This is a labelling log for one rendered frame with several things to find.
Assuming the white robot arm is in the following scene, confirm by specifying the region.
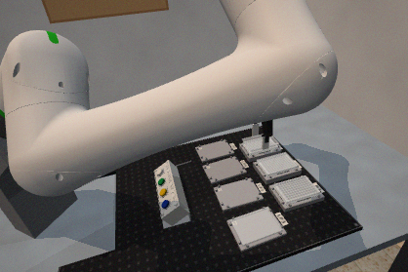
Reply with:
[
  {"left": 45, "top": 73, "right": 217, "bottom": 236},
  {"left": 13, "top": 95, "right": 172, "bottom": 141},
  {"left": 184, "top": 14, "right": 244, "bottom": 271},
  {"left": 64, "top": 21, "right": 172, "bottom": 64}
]
[{"left": 0, "top": 0, "right": 338, "bottom": 197}]

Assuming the white button panel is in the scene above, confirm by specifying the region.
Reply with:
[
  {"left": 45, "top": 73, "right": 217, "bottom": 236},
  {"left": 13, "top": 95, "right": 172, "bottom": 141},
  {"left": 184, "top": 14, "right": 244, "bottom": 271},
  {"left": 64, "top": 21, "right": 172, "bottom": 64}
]
[{"left": 154, "top": 160, "right": 191, "bottom": 229}]

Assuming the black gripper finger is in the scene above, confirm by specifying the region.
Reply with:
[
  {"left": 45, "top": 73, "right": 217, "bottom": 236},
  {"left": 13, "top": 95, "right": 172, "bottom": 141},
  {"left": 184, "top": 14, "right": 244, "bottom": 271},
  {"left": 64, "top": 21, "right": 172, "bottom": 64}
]
[
  {"left": 262, "top": 120, "right": 273, "bottom": 150},
  {"left": 252, "top": 123, "right": 259, "bottom": 136}
]

